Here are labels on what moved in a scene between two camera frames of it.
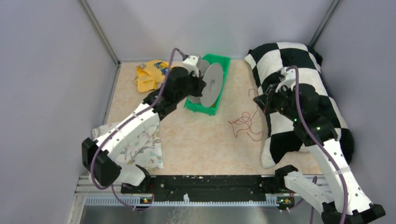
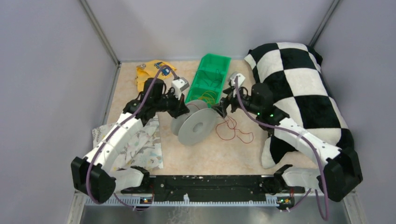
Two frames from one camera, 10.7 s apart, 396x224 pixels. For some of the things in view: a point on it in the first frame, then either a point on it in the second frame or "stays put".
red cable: x=231 y=122 to x=234 y=133
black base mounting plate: x=211 y=188 stays put
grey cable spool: x=212 y=73 to x=194 y=127
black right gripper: x=265 y=101 to x=230 y=99
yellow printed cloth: x=148 y=75 stays put
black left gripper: x=199 y=82 to x=180 y=108
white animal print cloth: x=145 y=149 stays put
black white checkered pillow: x=265 y=63 stays put
